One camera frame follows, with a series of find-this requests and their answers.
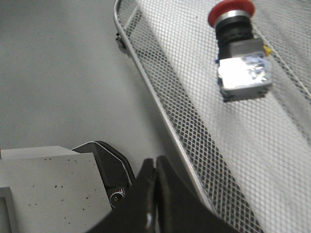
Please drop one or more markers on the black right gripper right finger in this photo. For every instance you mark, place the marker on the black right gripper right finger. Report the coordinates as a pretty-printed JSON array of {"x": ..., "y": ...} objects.
[{"x": 179, "y": 210}]

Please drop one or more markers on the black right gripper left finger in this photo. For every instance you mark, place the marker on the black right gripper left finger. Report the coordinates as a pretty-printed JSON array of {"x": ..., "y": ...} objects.
[{"x": 136, "y": 212}]

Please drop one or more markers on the silver mesh tray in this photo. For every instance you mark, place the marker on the silver mesh tray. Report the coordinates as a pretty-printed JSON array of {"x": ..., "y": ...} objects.
[{"x": 250, "y": 160}]

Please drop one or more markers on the red emergency stop button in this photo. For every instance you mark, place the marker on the red emergency stop button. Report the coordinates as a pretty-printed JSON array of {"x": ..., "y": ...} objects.
[{"x": 243, "y": 64}]

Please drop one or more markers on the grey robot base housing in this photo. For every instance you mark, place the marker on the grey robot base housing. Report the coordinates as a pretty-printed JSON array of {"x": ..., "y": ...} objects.
[{"x": 57, "y": 190}]

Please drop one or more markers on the black table foot caster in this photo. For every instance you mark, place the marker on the black table foot caster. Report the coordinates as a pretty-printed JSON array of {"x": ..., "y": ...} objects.
[{"x": 121, "y": 45}]

